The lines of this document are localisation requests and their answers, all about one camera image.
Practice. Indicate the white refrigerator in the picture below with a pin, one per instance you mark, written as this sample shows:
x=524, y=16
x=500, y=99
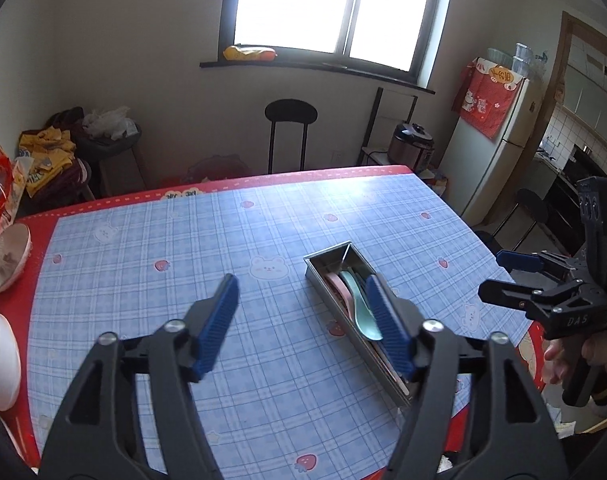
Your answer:
x=488, y=170

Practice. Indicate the rice cooker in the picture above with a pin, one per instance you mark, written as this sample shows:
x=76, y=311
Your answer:
x=408, y=147

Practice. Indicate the stainless steel utensil tray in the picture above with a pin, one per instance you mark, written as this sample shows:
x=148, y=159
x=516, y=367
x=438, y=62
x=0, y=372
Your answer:
x=353, y=340

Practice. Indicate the white plastic bag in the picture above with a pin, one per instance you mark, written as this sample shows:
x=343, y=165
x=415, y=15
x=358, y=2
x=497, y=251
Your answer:
x=108, y=122

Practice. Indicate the dark maroon bag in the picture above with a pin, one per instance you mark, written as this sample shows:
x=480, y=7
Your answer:
x=66, y=180

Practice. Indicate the pink chopstick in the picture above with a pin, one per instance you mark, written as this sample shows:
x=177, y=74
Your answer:
x=393, y=372

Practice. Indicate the dark kitchen counter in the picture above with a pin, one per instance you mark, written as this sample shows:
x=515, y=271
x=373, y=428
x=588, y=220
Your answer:
x=563, y=195

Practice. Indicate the clear plastic container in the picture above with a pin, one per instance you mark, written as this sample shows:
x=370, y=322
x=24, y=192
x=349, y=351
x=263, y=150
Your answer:
x=522, y=60

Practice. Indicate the person's right hand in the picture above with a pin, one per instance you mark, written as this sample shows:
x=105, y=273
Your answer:
x=556, y=365

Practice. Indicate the black metal rack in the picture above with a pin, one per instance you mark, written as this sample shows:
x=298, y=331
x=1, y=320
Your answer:
x=378, y=110

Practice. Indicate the green spoon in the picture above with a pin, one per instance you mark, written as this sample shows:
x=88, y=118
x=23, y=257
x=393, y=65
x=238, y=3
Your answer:
x=363, y=315

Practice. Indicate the red printed cloth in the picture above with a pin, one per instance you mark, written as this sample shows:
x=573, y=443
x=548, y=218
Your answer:
x=483, y=105

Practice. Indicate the dark window sill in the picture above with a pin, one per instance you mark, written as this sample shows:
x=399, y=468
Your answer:
x=308, y=67

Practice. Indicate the dark stool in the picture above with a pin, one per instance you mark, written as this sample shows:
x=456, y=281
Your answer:
x=108, y=147

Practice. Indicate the pink spoon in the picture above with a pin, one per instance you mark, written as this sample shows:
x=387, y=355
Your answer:
x=336, y=282

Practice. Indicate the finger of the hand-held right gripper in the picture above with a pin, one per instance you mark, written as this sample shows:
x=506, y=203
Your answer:
x=508, y=296
x=516, y=260

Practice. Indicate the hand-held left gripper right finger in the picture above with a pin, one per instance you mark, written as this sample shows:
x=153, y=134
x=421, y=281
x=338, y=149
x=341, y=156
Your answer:
x=391, y=330

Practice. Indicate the black round-back chair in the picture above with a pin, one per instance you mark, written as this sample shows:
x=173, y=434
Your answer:
x=291, y=112
x=531, y=205

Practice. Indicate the yellow red bag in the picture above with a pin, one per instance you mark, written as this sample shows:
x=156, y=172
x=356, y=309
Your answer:
x=248, y=53

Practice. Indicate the yellow snack bag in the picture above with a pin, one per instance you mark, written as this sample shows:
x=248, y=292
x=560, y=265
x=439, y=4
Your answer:
x=46, y=160

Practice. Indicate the patterned white bowl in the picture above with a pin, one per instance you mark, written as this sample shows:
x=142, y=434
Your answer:
x=6, y=257

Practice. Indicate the clear snack bag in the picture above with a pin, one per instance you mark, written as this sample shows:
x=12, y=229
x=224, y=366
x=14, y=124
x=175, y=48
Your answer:
x=22, y=175

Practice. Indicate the window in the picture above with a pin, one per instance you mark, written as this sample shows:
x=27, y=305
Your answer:
x=293, y=0

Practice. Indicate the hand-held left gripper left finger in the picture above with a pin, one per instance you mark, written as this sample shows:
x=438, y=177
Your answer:
x=218, y=320

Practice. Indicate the blue plaid tablecloth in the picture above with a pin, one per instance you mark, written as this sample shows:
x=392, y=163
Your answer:
x=183, y=240

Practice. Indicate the wooden door frame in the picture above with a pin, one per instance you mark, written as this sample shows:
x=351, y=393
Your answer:
x=558, y=60

